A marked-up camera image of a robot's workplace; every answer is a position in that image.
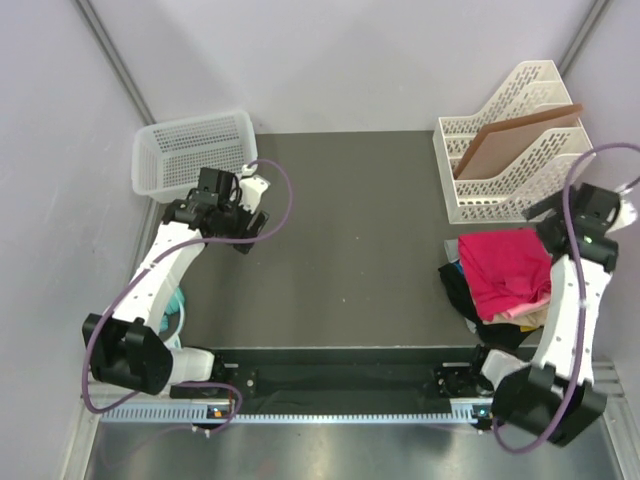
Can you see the red t shirt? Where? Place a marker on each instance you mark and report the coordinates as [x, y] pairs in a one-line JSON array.
[[504, 270]]

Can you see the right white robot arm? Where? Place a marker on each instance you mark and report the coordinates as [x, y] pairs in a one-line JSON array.
[[553, 394]]

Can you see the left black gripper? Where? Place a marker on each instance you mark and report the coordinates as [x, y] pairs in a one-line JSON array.
[[246, 216]]

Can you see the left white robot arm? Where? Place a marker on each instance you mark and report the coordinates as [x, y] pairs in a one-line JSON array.
[[124, 345]]

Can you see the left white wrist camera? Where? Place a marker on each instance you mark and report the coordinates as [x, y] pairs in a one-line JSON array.
[[252, 186]]

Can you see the teal and white hanger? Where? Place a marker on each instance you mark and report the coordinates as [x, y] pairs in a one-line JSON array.
[[173, 320]]

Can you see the pink folded t shirt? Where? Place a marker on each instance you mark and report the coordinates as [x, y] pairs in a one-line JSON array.
[[525, 307]]

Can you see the grey folded t shirt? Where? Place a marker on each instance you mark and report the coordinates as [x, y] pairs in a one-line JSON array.
[[451, 248]]

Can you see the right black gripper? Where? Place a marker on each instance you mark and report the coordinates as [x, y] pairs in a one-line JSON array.
[[556, 203]]

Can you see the white perforated plastic basket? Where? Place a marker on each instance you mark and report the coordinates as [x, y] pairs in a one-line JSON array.
[[167, 157]]

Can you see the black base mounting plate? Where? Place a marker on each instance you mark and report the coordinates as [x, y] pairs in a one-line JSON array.
[[351, 380]]

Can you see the cream perforated file organizer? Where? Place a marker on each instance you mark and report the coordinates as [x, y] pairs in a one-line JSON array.
[[532, 86]]

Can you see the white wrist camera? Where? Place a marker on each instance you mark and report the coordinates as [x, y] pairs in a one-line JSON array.
[[252, 186], [627, 207]]

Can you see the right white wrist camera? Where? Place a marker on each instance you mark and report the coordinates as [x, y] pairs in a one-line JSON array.
[[627, 207]]

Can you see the black folded t shirt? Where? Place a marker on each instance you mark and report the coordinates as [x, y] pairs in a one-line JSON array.
[[505, 336]]

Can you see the beige folded t shirt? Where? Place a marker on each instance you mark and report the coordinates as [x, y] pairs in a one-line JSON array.
[[530, 319]]

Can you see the brown cardboard sheet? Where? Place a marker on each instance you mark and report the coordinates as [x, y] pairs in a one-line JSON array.
[[497, 145]]

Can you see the aluminium frame rail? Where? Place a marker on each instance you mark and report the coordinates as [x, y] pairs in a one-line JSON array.
[[605, 376]]

